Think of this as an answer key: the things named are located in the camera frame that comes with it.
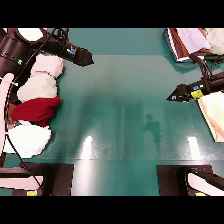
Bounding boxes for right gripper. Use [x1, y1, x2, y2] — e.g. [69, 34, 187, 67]
[177, 79, 206, 103]

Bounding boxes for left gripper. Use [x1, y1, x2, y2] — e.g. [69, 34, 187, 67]
[65, 41, 89, 67]

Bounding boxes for light grey garment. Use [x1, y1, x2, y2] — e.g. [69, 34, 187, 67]
[16, 72, 60, 103]

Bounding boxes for white garment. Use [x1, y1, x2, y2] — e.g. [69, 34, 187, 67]
[30, 53, 65, 78]
[203, 28, 224, 56]
[3, 120, 53, 160]

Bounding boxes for cream garment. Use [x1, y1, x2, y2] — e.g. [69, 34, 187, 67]
[197, 90, 224, 144]

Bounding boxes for brown garment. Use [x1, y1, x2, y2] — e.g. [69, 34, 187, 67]
[169, 28, 212, 62]

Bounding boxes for blue garment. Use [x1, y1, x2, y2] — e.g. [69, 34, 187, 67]
[162, 28, 188, 64]

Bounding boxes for pale lilac garment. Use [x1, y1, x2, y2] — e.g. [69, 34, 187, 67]
[176, 28, 212, 55]

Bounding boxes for red garment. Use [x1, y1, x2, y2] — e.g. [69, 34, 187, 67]
[10, 96, 63, 128]

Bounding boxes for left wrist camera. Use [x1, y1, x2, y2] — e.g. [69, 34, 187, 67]
[49, 28, 71, 45]

